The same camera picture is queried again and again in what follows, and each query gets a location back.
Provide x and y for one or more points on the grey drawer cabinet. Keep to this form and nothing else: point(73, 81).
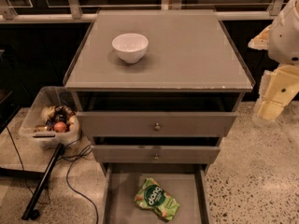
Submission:
point(190, 65)

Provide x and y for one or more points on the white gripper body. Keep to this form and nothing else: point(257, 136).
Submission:
point(286, 36)

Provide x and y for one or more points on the clear plastic storage bin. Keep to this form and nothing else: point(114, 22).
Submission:
point(51, 105)

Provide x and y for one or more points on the white railing frame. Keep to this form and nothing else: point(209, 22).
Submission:
point(42, 11)

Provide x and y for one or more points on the grey top drawer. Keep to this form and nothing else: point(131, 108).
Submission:
point(156, 124)

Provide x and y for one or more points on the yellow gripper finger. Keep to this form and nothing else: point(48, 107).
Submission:
point(277, 89)
point(260, 41)

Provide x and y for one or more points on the grey drawer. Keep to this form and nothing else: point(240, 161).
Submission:
point(156, 124)
point(185, 182)
point(155, 154)

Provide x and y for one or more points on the red apple in bin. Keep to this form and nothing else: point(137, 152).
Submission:
point(60, 127)

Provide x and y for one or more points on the grey middle drawer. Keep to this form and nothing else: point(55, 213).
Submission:
point(155, 154)

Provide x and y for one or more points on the grey bottom drawer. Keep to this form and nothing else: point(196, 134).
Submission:
point(185, 182)

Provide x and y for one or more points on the black floor stand bar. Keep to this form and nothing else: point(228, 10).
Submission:
point(30, 210)

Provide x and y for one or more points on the green rice chip bag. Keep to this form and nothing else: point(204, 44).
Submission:
point(151, 196)

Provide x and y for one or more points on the white ceramic bowl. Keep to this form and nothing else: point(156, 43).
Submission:
point(130, 47)

